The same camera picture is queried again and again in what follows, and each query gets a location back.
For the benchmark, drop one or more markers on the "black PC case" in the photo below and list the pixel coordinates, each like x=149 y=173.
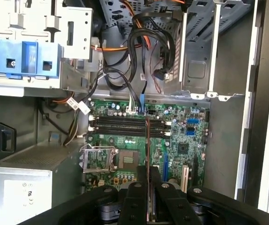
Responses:
x=228 y=140

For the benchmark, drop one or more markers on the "CPU socket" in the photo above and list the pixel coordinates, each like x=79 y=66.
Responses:
x=129 y=159

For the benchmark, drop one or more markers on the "black plastic wall clip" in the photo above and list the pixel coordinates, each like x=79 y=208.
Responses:
x=0 y=138

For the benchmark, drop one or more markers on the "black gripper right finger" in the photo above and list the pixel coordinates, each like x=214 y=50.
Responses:
x=171 y=206

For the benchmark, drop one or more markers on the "RAM stick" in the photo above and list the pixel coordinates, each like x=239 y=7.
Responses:
x=148 y=145

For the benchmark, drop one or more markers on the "grey power supply unit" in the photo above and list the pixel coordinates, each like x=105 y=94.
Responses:
x=31 y=154

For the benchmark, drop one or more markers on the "blue expansion slot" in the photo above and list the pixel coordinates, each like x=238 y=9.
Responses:
x=166 y=166

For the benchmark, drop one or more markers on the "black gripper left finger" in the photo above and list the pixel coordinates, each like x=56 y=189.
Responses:
x=136 y=204

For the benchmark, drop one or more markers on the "black RAM slot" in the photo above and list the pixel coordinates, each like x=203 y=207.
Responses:
x=115 y=134
x=115 y=129
x=115 y=117
x=115 y=122

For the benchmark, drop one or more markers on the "green motherboard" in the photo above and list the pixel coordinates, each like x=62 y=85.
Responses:
x=183 y=159

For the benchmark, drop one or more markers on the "grey metal disk bay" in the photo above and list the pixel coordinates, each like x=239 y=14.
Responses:
x=195 y=70

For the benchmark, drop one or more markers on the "blue plastic drive latch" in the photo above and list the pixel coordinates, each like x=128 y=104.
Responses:
x=2 y=51

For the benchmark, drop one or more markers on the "metal socket cover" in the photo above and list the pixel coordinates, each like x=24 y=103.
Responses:
x=85 y=159

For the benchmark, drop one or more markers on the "white expansion slot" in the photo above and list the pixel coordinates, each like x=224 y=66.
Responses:
x=184 y=178

